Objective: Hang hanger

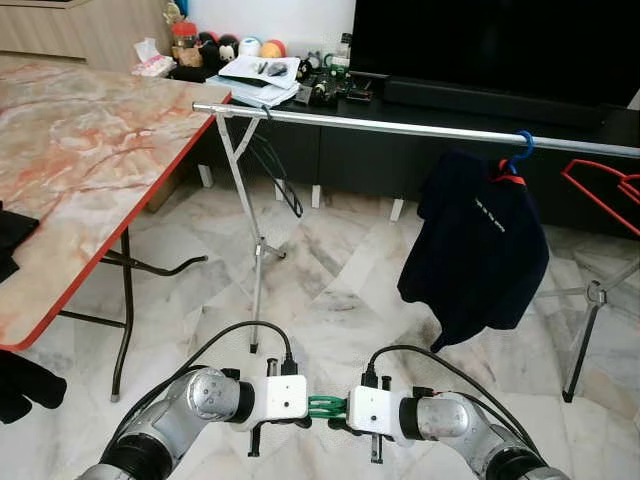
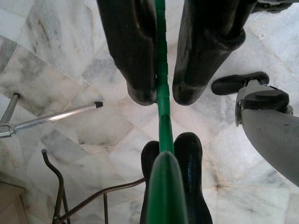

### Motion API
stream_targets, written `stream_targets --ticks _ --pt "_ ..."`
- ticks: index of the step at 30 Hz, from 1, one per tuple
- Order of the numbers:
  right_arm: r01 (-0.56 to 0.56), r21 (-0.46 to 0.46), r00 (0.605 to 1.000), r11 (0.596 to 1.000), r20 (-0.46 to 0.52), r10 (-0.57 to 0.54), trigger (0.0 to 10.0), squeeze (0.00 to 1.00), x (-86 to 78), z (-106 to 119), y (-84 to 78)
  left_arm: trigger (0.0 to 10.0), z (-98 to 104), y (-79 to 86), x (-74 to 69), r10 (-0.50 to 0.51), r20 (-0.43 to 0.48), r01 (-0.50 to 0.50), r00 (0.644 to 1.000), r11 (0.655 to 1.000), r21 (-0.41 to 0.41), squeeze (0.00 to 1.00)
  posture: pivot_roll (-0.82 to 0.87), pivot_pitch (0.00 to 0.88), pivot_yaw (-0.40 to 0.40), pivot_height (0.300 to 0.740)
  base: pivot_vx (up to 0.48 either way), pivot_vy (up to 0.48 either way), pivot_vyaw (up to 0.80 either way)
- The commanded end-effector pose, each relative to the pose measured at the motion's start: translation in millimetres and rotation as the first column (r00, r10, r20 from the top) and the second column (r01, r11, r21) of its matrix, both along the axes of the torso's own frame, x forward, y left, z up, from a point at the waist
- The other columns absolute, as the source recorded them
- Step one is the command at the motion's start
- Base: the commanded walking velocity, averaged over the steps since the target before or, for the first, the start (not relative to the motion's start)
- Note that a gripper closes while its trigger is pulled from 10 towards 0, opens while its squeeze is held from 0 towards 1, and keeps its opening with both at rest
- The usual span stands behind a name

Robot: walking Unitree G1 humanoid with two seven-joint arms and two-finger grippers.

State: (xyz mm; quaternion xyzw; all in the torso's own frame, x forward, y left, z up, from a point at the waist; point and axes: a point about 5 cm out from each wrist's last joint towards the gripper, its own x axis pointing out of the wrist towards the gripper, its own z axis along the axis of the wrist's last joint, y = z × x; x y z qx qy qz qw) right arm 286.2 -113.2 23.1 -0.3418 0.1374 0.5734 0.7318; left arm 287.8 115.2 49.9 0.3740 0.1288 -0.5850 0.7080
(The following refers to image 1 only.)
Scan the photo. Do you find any pink tissue box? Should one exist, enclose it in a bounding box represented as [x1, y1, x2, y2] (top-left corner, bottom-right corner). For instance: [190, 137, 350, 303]
[132, 38, 176, 79]

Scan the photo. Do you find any black wire hanger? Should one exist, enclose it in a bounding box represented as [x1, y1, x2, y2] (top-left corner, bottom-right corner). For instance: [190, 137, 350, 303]
[245, 110, 304, 219]

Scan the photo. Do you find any blue plastic hanger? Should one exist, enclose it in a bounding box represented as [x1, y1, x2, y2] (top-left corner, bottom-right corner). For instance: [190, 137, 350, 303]
[500, 130, 536, 176]

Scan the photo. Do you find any brown cardboard box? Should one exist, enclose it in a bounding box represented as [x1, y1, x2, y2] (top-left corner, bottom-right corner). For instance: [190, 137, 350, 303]
[148, 165, 196, 213]

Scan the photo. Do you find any red lid jar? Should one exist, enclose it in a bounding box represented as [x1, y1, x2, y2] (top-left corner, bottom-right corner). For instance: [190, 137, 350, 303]
[170, 20, 199, 66]

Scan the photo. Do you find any red plastic hanger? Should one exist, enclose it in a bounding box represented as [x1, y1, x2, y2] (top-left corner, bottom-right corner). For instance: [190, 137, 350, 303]
[562, 158, 640, 237]

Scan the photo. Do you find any black soundbar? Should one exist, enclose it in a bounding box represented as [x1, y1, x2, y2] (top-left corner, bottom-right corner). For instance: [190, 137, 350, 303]
[383, 77, 640, 129]

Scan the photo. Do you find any stack of white papers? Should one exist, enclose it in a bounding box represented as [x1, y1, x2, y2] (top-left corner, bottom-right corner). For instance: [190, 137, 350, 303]
[205, 55, 301, 109]

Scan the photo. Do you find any black TV cabinet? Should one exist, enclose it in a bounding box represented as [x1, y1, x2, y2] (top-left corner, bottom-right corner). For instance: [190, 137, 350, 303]
[165, 65, 640, 241]

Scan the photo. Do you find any silver metal clothes rack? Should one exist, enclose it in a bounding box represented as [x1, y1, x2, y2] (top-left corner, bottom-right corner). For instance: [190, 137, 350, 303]
[191, 102, 640, 404]

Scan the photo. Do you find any light wooden sideboard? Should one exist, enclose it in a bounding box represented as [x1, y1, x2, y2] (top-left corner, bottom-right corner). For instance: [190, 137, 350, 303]
[0, 0, 173, 73]

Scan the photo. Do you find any green plastic hanger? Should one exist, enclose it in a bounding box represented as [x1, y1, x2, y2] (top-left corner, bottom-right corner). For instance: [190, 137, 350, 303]
[305, 393, 353, 421]

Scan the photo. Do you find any marble pattern folding table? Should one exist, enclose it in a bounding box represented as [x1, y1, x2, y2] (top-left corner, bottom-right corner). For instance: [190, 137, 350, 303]
[0, 60, 233, 403]

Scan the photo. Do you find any black flat television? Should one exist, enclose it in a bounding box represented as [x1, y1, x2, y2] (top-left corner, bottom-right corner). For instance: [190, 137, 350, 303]
[350, 0, 640, 109]

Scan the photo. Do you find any navy T-shirt red collar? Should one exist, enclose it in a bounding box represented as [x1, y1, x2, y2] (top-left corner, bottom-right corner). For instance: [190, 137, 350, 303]
[398, 150, 551, 353]

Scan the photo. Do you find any black round toy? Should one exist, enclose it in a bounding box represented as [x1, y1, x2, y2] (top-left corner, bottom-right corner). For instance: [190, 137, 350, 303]
[198, 30, 221, 63]

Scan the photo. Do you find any gold blue trophy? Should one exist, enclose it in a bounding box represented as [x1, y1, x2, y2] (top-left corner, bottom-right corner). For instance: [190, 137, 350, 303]
[163, 0, 191, 26]

